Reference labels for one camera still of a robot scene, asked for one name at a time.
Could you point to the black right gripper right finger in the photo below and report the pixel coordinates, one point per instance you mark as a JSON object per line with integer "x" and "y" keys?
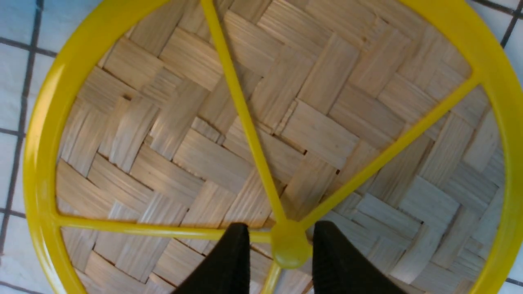
{"x": 338, "y": 267}

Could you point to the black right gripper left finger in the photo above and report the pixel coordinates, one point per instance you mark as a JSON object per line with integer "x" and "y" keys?
{"x": 226, "y": 270}

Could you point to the yellow woven bamboo steamer lid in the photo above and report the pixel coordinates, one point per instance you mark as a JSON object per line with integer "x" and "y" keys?
{"x": 286, "y": 134}

